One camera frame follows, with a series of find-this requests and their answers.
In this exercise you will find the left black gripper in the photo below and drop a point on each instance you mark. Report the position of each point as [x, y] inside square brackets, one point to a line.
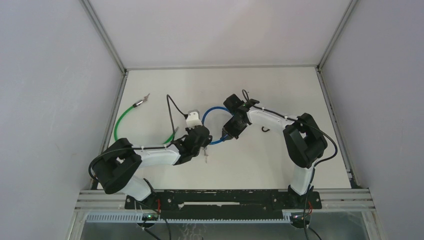
[207, 140]

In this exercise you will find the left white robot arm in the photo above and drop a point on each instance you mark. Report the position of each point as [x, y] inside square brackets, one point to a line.
[115, 168]

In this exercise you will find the silver keys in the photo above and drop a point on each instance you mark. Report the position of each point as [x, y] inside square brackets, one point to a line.
[206, 155]

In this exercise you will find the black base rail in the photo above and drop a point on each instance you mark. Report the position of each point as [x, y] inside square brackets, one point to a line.
[226, 204]

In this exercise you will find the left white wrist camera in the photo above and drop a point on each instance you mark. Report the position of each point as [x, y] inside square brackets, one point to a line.
[193, 119]

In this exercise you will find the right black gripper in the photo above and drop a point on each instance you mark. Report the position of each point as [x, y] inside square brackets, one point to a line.
[231, 133]

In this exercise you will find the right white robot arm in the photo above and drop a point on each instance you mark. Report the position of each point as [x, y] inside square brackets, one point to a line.
[304, 140]

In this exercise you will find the white slotted cable duct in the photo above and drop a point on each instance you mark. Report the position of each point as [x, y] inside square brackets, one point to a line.
[151, 218]

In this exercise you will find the orange padlock with keys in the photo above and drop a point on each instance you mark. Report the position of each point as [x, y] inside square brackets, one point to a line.
[264, 129]

